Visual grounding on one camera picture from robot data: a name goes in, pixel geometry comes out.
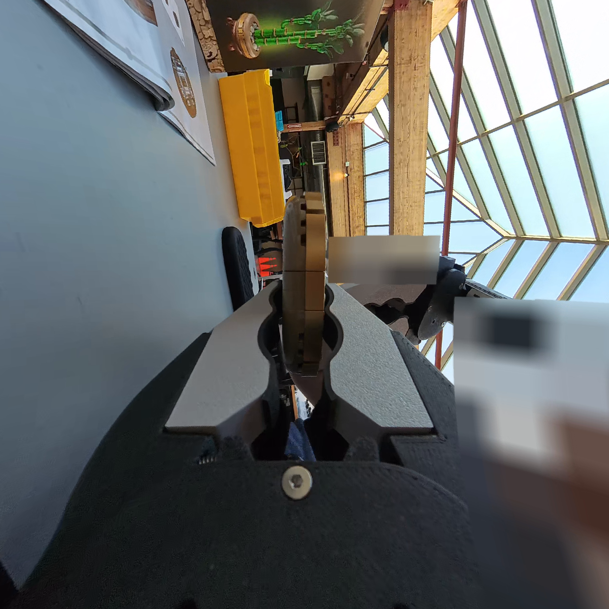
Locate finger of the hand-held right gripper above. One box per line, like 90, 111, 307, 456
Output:
345, 283, 429, 316
388, 314, 422, 345

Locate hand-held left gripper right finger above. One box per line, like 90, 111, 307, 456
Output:
324, 280, 435, 448

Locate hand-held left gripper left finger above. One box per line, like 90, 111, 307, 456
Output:
164, 281, 286, 448

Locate round gold lego base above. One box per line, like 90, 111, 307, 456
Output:
282, 192, 329, 377

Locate lego instruction booklet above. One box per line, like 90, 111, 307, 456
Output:
43, 0, 217, 166

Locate black lego box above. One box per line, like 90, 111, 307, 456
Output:
186, 0, 388, 73

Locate person's blue jeans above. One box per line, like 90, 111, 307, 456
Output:
285, 419, 317, 461

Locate black padded wrist rest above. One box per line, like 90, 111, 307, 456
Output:
222, 226, 258, 312

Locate red metal pipe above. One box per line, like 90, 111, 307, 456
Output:
434, 0, 469, 369

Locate yellow plastic bin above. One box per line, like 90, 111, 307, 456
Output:
218, 69, 286, 228

